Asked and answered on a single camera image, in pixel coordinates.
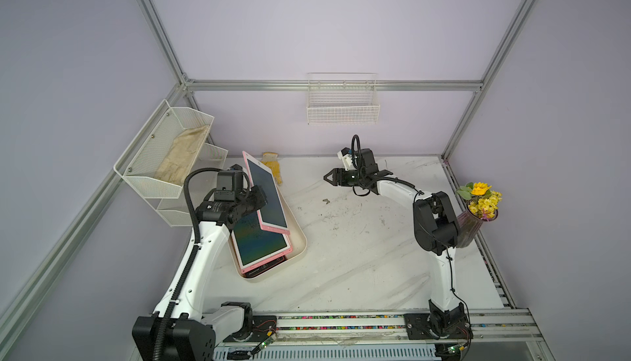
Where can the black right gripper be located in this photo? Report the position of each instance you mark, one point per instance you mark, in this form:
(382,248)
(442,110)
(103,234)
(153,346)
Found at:
(340,175)

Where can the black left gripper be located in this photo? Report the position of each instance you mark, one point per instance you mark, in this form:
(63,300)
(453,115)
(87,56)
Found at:
(261,200)

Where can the pink white writing tablet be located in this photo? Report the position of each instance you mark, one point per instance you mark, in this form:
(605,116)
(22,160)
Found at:
(271,216)

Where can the beige storage tray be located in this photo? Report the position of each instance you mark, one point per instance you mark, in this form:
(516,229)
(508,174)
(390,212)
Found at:
(296,237)

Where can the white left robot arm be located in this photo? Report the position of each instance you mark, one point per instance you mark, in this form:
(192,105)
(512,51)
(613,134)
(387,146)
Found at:
(179,328)

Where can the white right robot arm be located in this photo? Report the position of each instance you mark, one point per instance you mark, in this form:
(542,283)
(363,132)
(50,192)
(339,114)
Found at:
(435,228)

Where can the dark red bottom tablet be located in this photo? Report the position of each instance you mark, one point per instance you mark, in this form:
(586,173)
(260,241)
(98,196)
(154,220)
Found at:
(264,268)

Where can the yellow work glove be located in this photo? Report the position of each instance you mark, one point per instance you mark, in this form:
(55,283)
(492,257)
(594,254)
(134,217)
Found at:
(271,160)

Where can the beige glove in shelf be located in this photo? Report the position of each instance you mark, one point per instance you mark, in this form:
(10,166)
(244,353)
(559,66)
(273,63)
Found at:
(181,156)

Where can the white mesh two-tier shelf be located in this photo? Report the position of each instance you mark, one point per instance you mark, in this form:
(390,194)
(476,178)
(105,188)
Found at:
(138,164)

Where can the purple glass vase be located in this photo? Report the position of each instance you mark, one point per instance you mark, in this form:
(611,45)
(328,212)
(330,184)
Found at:
(470,225)

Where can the yellow flower bouquet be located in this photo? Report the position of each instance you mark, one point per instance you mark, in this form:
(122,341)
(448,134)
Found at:
(481,200)

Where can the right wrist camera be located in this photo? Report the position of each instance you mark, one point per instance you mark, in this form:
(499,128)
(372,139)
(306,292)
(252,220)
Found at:
(346,156)

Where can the white wire wall basket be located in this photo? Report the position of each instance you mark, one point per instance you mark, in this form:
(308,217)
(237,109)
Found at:
(342,99)

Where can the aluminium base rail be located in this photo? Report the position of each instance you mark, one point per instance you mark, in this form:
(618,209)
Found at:
(352,328)

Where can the aluminium frame profiles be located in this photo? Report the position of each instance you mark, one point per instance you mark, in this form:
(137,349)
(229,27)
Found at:
(82,82)

